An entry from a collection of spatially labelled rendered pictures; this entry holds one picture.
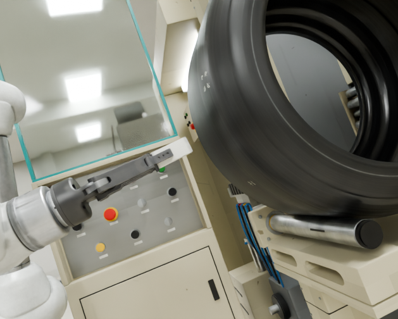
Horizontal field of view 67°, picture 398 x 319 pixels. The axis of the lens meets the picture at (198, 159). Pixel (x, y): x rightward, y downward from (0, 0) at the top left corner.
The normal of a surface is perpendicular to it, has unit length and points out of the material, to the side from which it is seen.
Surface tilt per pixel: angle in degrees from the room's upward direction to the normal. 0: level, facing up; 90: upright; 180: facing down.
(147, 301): 90
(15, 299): 93
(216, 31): 74
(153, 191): 90
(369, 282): 90
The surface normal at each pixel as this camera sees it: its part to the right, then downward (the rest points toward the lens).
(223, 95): -0.57, 0.12
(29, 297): 0.78, -0.22
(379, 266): 0.17, -0.15
